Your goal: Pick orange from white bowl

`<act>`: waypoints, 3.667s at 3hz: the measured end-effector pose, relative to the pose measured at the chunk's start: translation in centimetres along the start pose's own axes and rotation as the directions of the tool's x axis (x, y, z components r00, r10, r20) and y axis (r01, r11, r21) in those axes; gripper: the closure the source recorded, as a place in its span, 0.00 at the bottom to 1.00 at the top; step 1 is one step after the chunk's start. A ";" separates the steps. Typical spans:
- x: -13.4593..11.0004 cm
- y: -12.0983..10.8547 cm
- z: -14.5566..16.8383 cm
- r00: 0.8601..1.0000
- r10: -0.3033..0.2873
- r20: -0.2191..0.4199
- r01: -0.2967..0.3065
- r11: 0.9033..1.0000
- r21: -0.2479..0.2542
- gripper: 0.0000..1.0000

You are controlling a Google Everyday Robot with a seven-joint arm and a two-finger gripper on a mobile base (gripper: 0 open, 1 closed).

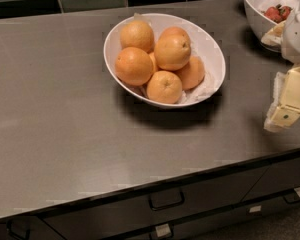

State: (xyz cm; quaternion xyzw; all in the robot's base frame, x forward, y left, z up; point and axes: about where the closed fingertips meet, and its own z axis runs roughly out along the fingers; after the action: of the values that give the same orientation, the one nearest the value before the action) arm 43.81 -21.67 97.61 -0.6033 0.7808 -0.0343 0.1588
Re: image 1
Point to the dark upper right drawer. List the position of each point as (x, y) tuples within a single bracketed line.
[(278, 177)]

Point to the dark drawer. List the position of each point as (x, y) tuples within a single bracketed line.
[(246, 211), (131, 214), (278, 177), (27, 228)]

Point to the white bowl with strawberries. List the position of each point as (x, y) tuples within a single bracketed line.
[(260, 24)]

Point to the red strawberry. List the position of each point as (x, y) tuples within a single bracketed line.
[(285, 12), (273, 14)]

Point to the dark lower drawer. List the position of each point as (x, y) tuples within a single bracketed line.
[(246, 211)]

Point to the dark left drawer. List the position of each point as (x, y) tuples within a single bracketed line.
[(27, 228)]

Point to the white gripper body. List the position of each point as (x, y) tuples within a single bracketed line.
[(297, 37)]

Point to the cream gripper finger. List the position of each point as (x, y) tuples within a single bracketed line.
[(285, 108), (274, 37)]

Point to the small hidden middle orange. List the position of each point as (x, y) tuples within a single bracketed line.
[(155, 68)]

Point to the white bowl with oranges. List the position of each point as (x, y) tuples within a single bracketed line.
[(111, 49)]

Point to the dark upper middle drawer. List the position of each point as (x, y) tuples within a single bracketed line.
[(131, 214)]

